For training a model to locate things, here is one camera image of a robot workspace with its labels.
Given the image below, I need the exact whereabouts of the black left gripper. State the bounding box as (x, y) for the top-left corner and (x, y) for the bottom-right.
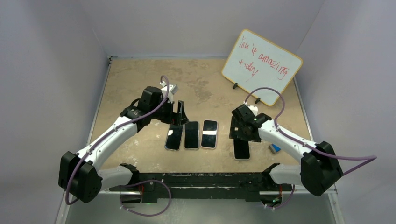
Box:
(150, 98), (188, 126)

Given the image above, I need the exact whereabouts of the frosted clear phone case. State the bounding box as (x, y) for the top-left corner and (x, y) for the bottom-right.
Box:
(233, 139), (251, 161)

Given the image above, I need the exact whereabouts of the black phone with white reflection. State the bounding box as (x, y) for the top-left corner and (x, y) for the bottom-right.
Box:
(184, 121), (199, 150)

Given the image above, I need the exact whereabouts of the pink phone case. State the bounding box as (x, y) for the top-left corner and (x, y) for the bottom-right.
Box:
(200, 119), (219, 150)

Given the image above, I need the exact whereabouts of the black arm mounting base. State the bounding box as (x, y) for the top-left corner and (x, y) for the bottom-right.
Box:
(109, 170), (292, 204)

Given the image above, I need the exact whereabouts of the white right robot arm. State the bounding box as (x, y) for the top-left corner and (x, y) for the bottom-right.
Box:
(229, 105), (343, 196)

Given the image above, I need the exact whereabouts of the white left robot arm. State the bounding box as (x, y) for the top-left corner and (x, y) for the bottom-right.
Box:
(58, 82), (189, 205)

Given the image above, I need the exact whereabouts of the blue white eraser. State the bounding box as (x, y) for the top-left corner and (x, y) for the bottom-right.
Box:
(269, 144), (281, 154)

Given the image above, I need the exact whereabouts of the yellow framed whiteboard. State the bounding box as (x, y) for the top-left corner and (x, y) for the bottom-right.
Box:
(221, 29), (303, 106)

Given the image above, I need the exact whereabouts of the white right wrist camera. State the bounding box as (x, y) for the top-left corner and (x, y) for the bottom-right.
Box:
(247, 105), (258, 116)

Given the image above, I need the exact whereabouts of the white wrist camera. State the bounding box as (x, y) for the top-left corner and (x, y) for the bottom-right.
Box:
(247, 105), (258, 116)
(160, 81), (178, 103)

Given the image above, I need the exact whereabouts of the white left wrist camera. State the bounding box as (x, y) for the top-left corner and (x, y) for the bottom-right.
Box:
(160, 81), (178, 103)

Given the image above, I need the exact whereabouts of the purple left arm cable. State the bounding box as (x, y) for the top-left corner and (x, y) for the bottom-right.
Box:
(65, 75), (170, 206)

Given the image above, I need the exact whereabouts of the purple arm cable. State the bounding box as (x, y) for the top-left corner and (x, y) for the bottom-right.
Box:
(65, 75), (170, 206)
(243, 87), (378, 177)

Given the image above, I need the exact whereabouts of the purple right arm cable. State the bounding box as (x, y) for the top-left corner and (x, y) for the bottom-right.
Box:
(243, 87), (378, 177)

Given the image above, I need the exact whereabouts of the aluminium table frame rail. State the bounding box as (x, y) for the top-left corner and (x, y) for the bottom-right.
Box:
(54, 56), (117, 224)

